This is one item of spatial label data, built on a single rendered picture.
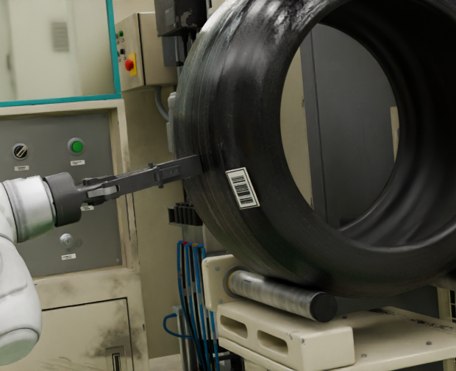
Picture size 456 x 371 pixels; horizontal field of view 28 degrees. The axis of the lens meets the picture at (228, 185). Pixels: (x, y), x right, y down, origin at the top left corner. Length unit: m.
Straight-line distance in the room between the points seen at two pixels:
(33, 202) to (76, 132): 0.73
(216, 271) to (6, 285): 0.61
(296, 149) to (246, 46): 0.46
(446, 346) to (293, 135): 0.51
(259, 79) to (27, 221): 0.38
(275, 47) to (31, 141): 0.80
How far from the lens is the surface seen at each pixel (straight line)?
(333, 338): 1.41
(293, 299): 1.44
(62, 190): 1.32
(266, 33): 1.35
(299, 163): 1.77
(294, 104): 1.77
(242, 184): 1.33
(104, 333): 2.01
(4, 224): 1.28
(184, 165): 1.40
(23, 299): 1.17
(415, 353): 1.49
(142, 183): 1.34
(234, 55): 1.35
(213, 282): 1.69
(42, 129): 2.01
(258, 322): 1.53
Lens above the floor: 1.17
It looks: 3 degrees down
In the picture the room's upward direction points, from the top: 5 degrees counter-clockwise
